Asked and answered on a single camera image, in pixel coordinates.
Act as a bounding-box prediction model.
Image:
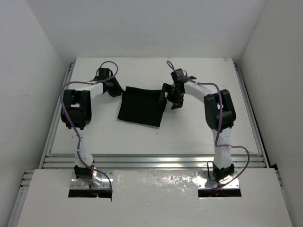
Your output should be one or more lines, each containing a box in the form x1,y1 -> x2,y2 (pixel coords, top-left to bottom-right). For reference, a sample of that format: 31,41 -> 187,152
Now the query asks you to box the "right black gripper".
159,83 -> 184,109

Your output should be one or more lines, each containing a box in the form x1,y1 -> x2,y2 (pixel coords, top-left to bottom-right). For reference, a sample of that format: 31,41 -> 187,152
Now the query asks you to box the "black t shirt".
117,87 -> 167,127

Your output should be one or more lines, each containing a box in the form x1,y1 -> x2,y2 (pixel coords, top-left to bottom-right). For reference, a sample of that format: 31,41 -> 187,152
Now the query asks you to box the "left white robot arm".
59,67 -> 124,181

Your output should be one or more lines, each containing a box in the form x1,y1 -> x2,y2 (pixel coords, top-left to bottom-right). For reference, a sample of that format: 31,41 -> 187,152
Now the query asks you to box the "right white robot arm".
159,76 -> 236,182

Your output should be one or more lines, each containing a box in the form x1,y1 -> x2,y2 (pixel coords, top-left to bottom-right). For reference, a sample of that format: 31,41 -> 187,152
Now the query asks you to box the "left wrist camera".
93,68 -> 113,81

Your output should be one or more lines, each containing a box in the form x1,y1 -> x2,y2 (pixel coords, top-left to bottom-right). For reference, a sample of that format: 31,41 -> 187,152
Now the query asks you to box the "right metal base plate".
196,169 -> 240,190

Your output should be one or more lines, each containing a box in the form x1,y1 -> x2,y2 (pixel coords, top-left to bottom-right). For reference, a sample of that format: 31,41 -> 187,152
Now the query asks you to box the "metal base plate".
69,171 -> 113,190
196,169 -> 240,190

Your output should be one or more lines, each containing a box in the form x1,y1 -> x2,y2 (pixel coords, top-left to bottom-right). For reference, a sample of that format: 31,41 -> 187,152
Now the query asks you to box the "aluminium rail frame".
9,58 -> 280,227

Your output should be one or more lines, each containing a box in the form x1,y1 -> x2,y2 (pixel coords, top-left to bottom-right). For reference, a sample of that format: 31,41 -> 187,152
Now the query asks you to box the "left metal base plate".
69,171 -> 113,190

